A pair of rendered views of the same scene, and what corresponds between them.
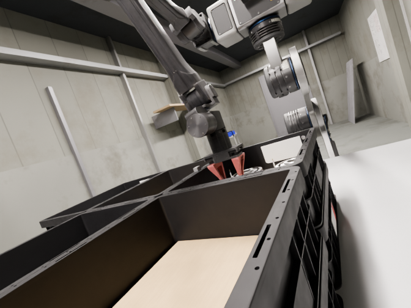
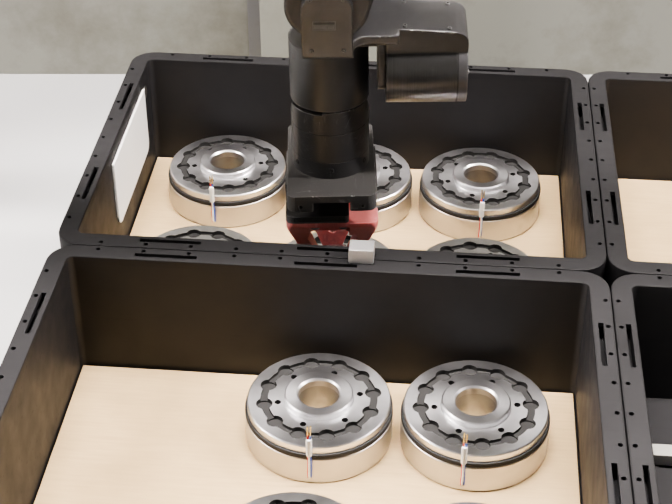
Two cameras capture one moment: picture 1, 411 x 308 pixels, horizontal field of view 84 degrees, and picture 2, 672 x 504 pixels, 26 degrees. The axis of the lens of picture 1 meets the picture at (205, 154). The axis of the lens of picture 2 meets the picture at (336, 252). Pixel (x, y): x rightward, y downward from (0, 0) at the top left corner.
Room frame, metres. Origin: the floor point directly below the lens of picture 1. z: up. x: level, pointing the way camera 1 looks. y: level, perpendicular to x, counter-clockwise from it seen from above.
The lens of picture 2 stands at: (1.03, 0.79, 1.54)
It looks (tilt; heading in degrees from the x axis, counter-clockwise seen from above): 35 degrees down; 244
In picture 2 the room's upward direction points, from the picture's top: straight up
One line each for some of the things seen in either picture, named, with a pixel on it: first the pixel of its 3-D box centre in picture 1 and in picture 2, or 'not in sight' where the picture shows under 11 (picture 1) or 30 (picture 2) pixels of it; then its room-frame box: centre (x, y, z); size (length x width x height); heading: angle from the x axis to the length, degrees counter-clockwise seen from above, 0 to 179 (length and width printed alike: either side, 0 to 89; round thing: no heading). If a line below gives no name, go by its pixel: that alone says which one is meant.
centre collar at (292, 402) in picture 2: not in sight; (318, 396); (0.70, 0.09, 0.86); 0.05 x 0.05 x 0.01
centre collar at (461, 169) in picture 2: not in sight; (480, 175); (0.45, -0.11, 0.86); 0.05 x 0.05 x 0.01
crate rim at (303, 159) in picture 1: (251, 159); (344, 160); (0.58, -0.10, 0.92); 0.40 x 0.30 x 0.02; 149
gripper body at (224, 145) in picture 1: (220, 143); (330, 137); (0.62, -0.05, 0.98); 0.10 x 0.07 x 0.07; 65
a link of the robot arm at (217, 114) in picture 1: (211, 123); (337, 64); (0.62, -0.04, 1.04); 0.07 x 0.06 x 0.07; 154
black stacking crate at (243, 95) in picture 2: (257, 178); (343, 213); (0.58, -0.10, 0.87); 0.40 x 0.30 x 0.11; 149
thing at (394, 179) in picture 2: not in sight; (352, 174); (0.54, -0.17, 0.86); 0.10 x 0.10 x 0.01
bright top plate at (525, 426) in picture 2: not in sight; (475, 409); (0.60, 0.14, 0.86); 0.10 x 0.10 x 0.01
